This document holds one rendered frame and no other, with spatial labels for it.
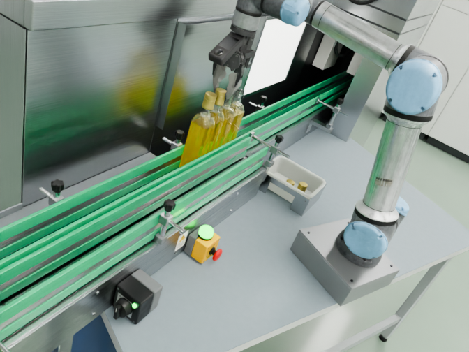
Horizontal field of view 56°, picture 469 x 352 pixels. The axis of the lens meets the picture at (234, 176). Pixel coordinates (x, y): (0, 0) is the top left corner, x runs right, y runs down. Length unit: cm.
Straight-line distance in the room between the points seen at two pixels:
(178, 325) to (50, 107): 61
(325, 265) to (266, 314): 26
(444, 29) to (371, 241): 390
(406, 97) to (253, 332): 69
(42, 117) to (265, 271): 76
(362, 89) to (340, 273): 116
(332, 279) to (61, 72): 94
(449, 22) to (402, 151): 386
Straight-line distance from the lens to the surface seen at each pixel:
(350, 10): 227
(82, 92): 113
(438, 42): 498
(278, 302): 130
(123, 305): 109
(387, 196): 119
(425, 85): 108
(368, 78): 227
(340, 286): 137
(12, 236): 105
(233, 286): 129
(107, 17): 106
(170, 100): 137
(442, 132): 513
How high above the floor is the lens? 167
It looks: 32 degrees down
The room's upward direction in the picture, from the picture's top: 19 degrees clockwise
